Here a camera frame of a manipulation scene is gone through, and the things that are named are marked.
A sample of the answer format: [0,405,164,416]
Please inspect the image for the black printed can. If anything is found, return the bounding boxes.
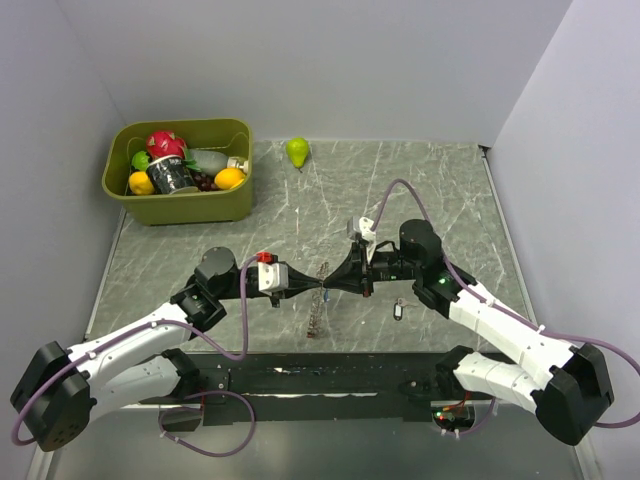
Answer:
[146,155,199,195]

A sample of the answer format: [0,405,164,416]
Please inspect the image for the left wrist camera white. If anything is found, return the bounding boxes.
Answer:
[256,252,288,294]

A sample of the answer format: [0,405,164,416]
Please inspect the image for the orange fruit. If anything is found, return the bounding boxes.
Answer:
[214,167,246,190]

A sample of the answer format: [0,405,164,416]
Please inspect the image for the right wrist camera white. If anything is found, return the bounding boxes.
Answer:
[347,216,377,263]

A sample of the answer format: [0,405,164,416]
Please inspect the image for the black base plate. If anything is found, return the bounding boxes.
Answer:
[134,351,506,426]

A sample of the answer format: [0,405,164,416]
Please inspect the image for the olive green plastic bin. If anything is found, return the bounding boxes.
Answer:
[102,118,253,226]

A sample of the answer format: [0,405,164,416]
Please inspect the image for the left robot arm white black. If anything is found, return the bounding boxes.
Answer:
[10,247,322,451]

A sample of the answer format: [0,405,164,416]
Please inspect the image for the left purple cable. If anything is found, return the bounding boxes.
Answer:
[10,254,261,457]

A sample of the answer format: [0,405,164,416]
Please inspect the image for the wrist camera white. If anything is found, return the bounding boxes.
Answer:
[347,216,377,263]
[256,252,288,294]

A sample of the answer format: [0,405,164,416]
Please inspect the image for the red dragon fruit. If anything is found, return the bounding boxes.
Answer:
[146,130,188,159]

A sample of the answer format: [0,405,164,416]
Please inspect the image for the purple cable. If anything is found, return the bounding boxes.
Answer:
[10,254,261,457]
[372,178,640,439]

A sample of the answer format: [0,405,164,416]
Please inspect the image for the clear plastic bottle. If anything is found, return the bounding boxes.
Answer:
[189,149,249,176]

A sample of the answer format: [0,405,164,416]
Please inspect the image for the green lime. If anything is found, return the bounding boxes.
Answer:
[131,151,151,172]

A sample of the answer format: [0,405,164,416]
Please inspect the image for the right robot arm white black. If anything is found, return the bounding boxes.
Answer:
[324,217,614,446]

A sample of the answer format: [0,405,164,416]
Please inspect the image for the green pear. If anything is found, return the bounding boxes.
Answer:
[286,137,310,170]

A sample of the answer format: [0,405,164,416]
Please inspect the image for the yellow lemon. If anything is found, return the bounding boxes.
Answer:
[128,171,155,196]

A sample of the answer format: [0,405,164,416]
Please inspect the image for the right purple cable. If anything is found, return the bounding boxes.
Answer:
[372,178,640,439]

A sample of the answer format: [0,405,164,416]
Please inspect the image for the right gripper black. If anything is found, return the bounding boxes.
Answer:
[323,241,421,297]

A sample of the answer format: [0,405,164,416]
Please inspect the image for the dark red grapes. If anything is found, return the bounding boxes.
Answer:
[191,171,218,192]

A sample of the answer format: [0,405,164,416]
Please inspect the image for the black tag key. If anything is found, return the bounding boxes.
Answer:
[392,298,417,321]

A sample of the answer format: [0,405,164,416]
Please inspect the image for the metal disc with key rings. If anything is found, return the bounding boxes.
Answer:
[307,261,329,339]

